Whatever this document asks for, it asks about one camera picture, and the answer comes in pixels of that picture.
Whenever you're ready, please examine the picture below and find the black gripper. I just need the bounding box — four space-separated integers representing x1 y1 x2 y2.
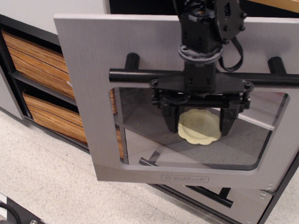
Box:
150 73 254 136

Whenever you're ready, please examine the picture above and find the grey toy oven door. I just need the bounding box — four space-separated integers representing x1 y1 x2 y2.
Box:
54 14 299 191

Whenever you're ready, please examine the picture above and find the black oven door handle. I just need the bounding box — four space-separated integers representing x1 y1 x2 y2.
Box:
109 53 299 88

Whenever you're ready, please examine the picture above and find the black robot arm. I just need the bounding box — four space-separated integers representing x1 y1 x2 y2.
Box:
150 0 254 136

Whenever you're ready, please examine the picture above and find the cream scalloped toy plate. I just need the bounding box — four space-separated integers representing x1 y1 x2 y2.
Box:
178 109 221 145

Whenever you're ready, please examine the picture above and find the grey lower drawer front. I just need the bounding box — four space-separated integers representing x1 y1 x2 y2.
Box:
151 184 274 224

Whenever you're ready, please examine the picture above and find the lower wood-pattern storage bin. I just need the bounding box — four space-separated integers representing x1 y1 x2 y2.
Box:
20 87 128 159

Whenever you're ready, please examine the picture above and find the wood-pattern storage bin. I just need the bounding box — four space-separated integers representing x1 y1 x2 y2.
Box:
20 87 128 159
1 29 75 100

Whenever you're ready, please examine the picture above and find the upper wood-pattern storage bin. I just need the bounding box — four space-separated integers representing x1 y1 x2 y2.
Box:
1 29 75 100

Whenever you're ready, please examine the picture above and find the grey toy kitchen cabinet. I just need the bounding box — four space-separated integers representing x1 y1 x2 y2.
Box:
0 0 299 224

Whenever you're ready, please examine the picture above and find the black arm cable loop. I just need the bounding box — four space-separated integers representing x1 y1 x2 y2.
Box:
218 37 245 73

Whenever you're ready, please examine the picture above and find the black lower drawer handle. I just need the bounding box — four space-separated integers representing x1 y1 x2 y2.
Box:
139 151 233 208

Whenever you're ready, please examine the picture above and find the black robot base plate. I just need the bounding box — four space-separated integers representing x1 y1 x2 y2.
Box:
6 197 47 224

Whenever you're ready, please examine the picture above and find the black braided cable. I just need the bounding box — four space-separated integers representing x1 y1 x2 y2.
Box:
0 201 22 224

